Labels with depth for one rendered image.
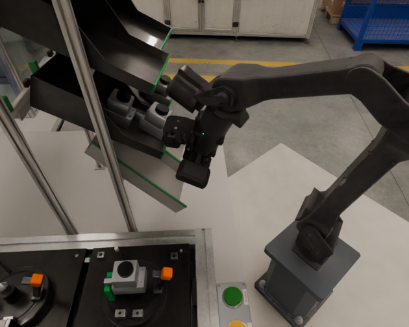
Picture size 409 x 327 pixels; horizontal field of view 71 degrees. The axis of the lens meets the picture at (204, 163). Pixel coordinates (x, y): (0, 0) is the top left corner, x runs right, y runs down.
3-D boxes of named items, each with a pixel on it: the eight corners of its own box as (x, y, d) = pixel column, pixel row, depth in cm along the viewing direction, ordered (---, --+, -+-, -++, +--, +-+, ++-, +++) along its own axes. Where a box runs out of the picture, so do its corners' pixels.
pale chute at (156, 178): (184, 178, 87) (194, 171, 84) (175, 213, 77) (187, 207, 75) (104, 119, 75) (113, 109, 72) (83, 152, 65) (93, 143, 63)
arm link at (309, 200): (465, 93, 34) (411, 70, 36) (467, 125, 30) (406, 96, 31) (327, 220, 59) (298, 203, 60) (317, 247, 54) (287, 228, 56)
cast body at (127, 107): (133, 118, 67) (141, 95, 63) (127, 130, 64) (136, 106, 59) (98, 103, 65) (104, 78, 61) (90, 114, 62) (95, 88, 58)
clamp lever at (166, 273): (162, 283, 63) (173, 267, 58) (161, 292, 61) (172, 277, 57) (146, 281, 62) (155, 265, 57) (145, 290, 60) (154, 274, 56)
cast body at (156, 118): (169, 131, 70) (179, 110, 65) (161, 141, 66) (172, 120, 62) (137, 113, 69) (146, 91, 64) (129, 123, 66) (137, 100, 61)
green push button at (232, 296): (239, 289, 66) (241, 285, 65) (242, 307, 63) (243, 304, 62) (223, 290, 66) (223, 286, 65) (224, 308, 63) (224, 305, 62)
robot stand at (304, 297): (332, 292, 75) (361, 254, 61) (298, 333, 68) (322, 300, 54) (287, 253, 83) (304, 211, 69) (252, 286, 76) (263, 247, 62)
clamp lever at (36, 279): (43, 289, 62) (44, 274, 57) (40, 298, 61) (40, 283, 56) (24, 287, 61) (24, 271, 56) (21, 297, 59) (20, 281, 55)
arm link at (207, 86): (258, 75, 47) (200, 34, 48) (235, 98, 42) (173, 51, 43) (230, 120, 56) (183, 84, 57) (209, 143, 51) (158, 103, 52)
